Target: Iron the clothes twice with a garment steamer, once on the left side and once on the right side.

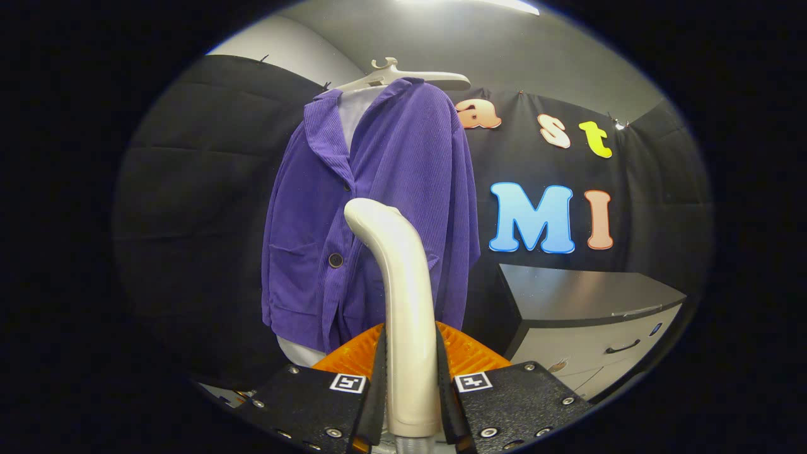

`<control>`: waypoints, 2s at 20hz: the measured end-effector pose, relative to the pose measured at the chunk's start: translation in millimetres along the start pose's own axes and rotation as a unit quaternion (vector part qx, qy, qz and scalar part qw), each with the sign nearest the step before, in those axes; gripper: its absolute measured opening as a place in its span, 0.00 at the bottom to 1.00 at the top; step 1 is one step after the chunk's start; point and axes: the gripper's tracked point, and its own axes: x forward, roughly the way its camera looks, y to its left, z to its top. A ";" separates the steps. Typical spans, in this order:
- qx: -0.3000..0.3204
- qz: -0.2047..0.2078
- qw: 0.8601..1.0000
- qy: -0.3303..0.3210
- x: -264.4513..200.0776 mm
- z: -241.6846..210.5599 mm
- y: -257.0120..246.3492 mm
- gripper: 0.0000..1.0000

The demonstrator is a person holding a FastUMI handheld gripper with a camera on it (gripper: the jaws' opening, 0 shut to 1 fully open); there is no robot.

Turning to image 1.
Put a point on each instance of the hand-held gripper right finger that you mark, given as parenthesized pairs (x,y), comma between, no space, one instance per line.
(449,391)

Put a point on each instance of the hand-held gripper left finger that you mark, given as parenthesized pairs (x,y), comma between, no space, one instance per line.
(377,391)

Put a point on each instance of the white padded garment form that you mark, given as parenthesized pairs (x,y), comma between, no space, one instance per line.
(354,113)

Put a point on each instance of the white clothes hanger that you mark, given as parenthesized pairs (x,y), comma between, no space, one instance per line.
(435,78)

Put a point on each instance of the grey cabinet with dark top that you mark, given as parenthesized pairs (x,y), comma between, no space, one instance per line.
(586,296)

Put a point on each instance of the small ceiling light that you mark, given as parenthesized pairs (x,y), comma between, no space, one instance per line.
(621,125)

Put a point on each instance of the long strip ceiling light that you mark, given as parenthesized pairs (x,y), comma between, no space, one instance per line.
(479,4)

